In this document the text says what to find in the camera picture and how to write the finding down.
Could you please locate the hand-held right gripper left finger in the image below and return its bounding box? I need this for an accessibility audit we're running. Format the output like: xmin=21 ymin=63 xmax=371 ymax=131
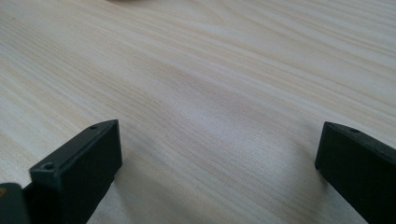
xmin=22 ymin=119 xmax=123 ymax=224

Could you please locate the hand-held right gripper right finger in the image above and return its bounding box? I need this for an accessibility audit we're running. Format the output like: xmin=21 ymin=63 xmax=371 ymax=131
xmin=314 ymin=120 xmax=396 ymax=224

